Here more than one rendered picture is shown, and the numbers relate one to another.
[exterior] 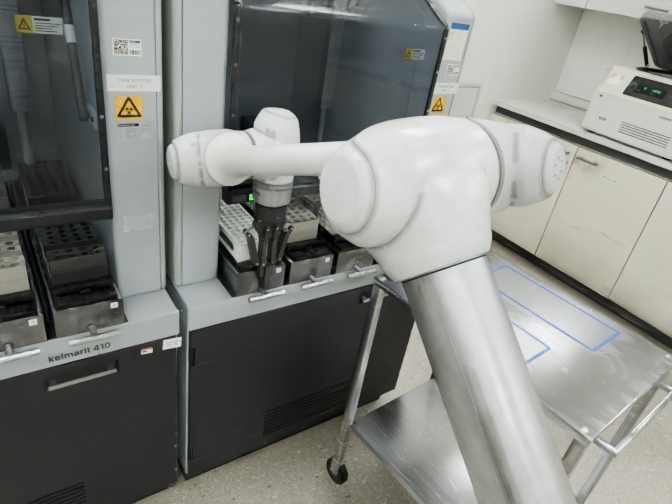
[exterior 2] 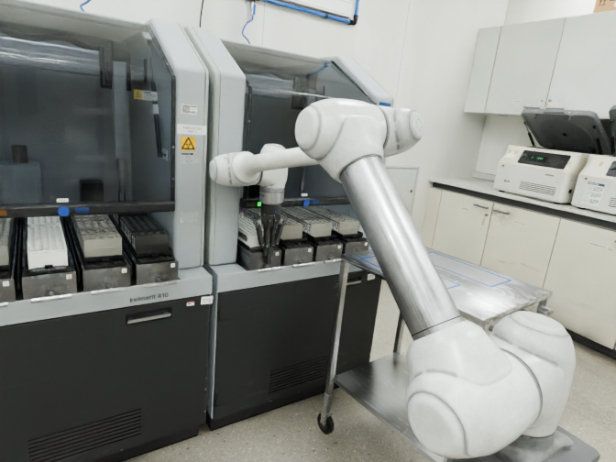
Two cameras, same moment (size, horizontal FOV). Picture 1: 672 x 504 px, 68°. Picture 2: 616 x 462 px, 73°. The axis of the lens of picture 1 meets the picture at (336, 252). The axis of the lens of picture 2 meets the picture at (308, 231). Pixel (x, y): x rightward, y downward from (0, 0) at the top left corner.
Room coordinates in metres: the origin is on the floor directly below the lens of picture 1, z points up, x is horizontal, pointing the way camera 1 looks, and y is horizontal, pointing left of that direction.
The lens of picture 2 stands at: (-0.42, -0.10, 1.31)
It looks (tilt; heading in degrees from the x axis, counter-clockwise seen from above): 15 degrees down; 5
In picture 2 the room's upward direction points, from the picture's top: 6 degrees clockwise
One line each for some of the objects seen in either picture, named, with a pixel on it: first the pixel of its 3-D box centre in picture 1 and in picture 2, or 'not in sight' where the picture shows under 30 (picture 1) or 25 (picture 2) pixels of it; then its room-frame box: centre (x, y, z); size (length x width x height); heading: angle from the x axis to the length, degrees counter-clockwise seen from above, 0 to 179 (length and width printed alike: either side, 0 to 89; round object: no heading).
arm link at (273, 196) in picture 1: (272, 190); (271, 195); (1.06, 0.17, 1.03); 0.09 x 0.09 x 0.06
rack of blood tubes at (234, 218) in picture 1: (232, 226); (246, 231); (1.21, 0.29, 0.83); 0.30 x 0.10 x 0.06; 39
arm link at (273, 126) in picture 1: (271, 145); (270, 165); (1.05, 0.18, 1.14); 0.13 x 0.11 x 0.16; 133
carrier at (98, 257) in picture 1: (78, 266); (151, 242); (0.88, 0.54, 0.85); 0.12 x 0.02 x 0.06; 129
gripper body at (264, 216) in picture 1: (269, 218); (270, 214); (1.06, 0.17, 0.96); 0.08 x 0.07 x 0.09; 129
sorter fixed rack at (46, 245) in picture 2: not in sight; (46, 246); (0.77, 0.84, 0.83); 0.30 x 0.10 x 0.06; 39
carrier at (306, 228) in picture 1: (299, 230); (290, 232); (1.23, 0.11, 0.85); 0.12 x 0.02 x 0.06; 129
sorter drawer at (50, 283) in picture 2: not in sight; (46, 249); (0.87, 0.93, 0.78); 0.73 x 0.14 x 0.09; 39
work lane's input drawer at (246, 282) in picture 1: (213, 222); (233, 235); (1.32, 0.38, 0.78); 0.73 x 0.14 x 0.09; 39
